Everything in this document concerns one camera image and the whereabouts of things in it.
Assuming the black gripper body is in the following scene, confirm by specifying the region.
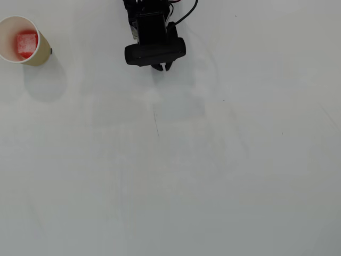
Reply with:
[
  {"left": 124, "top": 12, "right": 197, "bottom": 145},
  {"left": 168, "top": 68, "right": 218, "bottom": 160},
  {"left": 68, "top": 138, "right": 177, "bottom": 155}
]
[{"left": 131, "top": 11, "right": 179, "bottom": 46}]

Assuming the red foam cube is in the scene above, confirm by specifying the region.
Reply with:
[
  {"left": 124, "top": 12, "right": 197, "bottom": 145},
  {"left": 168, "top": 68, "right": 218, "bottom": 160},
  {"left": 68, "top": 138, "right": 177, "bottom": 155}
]
[{"left": 16, "top": 32, "right": 37, "bottom": 59}]

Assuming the beige paper cup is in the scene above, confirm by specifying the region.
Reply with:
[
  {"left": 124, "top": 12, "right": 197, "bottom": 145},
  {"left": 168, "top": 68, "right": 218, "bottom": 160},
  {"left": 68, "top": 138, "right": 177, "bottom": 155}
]
[{"left": 0, "top": 15, "right": 53, "bottom": 67}]

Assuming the black wrist webcam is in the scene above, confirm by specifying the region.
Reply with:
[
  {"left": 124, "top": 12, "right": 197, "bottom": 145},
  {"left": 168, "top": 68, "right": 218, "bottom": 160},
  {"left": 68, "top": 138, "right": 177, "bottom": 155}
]
[{"left": 124, "top": 37, "right": 186, "bottom": 67}]

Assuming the black cable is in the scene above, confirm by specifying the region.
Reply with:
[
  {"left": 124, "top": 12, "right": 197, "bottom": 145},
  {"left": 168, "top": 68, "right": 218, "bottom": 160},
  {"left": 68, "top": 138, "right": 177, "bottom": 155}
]
[{"left": 173, "top": 0, "right": 199, "bottom": 27}]

